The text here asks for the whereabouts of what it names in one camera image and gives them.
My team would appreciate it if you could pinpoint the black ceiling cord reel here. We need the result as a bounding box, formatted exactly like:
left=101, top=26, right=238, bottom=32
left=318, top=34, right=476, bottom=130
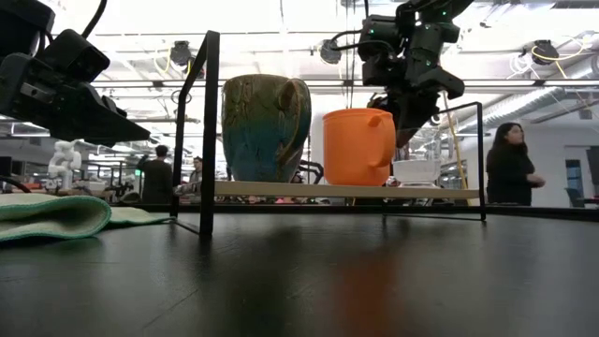
left=319, top=38, right=343, bottom=66
left=532, top=39, right=561, bottom=66
left=168, top=39, right=194, bottom=66

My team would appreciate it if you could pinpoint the black left camera cable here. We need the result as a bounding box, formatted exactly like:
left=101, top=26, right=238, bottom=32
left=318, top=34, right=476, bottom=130
left=80, top=0, right=109, bottom=39

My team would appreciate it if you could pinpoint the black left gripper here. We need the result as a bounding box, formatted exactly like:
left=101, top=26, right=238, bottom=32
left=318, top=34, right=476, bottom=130
left=0, top=51, right=152, bottom=147

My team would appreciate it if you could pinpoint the black wire shelf wooden board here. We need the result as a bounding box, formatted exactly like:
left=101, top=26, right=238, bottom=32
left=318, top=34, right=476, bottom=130
left=168, top=30, right=487, bottom=239

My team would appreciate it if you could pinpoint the green microfiber cloth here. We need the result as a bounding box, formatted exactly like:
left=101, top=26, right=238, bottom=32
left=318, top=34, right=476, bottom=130
left=0, top=193, right=175, bottom=243

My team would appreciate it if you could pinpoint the orange plastic mug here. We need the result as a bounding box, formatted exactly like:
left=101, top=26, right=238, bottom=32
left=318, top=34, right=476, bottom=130
left=321, top=108, right=398, bottom=187

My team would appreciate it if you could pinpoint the black right camera cable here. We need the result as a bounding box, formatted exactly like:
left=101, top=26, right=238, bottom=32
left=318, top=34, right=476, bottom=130
left=329, top=28, right=399, bottom=53

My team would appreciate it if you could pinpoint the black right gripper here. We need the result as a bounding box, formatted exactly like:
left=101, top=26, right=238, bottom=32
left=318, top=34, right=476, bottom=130
left=368, top=22, right=466, bottom=149

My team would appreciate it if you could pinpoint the black table cable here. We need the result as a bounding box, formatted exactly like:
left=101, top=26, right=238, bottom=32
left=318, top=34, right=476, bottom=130
left=0, top=175, right=27, bottom=194

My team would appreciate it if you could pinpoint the teal glazed ceramic mug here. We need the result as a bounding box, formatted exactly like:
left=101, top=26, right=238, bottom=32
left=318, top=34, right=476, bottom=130
left=220, top=73, right=313, bottom=183

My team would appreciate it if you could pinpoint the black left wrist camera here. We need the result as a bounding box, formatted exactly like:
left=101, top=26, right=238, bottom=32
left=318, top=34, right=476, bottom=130
left=39, top=28, right=111, bottom=83

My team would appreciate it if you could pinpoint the black camera cable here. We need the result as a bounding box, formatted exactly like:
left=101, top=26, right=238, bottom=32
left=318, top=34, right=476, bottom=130
left=80, top=0, right=109, bottom=39
left=329, top=28, right=399, bottom=53

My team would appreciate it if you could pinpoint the white robot figure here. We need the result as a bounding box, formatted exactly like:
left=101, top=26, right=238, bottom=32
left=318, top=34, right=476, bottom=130
left=48, top=139, right=83, bottom=191

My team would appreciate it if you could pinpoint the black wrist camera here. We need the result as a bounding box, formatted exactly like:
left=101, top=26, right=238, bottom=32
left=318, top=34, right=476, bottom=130
left=39, top=28, right=111, bottom=83
left=358, top=13, right=404, bottom=88

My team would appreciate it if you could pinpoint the person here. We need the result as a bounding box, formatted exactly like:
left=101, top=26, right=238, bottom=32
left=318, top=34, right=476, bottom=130
left=137, top=144, right=175, bottom=205
left=188, top=156, right=205, bottom=184
left=485, top=122, right=547, bottom=207

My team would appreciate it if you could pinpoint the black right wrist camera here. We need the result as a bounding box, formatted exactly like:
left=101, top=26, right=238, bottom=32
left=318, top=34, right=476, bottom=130
left=358, top=13, right=404, bottom=88

